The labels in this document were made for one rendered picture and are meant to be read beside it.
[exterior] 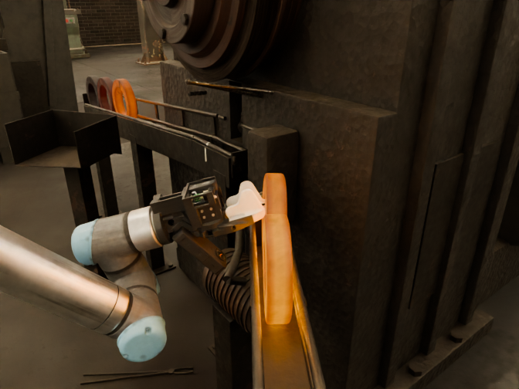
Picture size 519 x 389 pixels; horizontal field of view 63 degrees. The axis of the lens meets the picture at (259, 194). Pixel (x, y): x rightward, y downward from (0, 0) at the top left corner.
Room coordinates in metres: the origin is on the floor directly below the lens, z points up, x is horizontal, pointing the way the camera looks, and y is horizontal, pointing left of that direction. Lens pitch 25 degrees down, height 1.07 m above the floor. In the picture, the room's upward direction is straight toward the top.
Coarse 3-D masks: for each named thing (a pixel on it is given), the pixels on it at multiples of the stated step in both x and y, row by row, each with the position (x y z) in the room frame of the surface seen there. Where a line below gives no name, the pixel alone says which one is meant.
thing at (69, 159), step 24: (24, 120) 1.34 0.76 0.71; (48, 120) 1.43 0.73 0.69; (72, 120) 1.43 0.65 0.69; (96, 120) 1.40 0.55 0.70; (24, 144) 1.32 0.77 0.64; (48, 144) 1.41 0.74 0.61; (72, 144) 1.44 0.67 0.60; (96, 144) 1.27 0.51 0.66; (120, 144) 1.38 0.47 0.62; (72, 168) 1.29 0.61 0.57; (72, 192) 1.29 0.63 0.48; (96, 216) 1.32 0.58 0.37; (96, 264) 1.28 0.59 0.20
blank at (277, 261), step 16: (272, 224) 0.50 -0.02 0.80; (288, 224) 0.50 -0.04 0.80; (272, 240) 0.47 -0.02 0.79; (288, 240) 0.47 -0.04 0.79; (272, 256) 0.45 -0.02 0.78; (288, 256) 0.45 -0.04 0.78; (272, 272) 0.44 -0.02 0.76; (288, 272) 0.44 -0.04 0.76; (272, 288) 0.43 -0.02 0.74; (288, 288) 0.43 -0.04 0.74; (272, 304) 0.43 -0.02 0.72; (288, 304) 0.43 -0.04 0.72; (272, 320) 0.44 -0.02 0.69; (288, 320) 0.44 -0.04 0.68
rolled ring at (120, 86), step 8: (120, 80) 1.68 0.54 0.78; (112, 88) 1.75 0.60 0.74; (120, 88) 1.67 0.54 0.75; (128, 88) 1.65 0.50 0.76; (120, 96) 1.75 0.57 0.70; (128, 96) 1.63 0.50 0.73; (120, 104) 1.75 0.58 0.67; (128, 104) 1.62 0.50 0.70; (136, 104) 1.64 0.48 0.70; (120, 112) 1.73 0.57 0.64; (128, 112) 1.63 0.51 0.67; (136, 112) 1.64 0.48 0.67
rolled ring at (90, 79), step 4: (88, 76) 1.99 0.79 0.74; (92, 76) 1.97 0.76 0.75; (96, 76) 1.98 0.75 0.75; (88, 80) 2.00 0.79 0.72; (92, 80) 1.95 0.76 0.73; (96, 80) 1.95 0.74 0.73; (88, 84) 2.01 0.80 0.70; (92, 84) 1.96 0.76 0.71; (96, 84) 1.93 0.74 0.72; (88, 88) 2.03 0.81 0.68; (92, 88) 2.04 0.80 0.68; (96, 88) 1.92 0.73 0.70; (88, 92) 2.03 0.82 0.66; (92, 92) 2.04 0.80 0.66; (96, 92) 1.93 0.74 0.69; (88, 96) 2.04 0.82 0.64; (92, 96) 2.04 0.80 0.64; (92, 100) 2.03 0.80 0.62; (96, 100) 2.04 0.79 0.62; (92, 104) 2.01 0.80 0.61; (96, 104) 2.02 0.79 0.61
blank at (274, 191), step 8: (264, 176) 0.70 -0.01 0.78; (272, 176) 0.66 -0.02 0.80; (280, 176) 0.66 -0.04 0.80; (264, 184) 0.69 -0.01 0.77; (272, 184) 0.64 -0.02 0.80; (280, 184) 0.64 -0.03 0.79; (264, 192) 0.68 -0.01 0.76; (272, 192) 0.62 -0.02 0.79; (280, 192) 0.62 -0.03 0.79; (272, 200) 0.61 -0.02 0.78; (280, 200) 0.61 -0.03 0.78; (272, 208) 0.60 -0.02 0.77; (280, 208) 0.60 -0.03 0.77
